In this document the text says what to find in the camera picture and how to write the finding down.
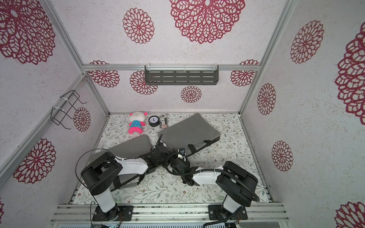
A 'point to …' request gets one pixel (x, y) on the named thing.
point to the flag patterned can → (163, 122)
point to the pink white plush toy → (137, 122)
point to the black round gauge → (154, 121)
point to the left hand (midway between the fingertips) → (178, 156)
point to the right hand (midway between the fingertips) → (174, 161)
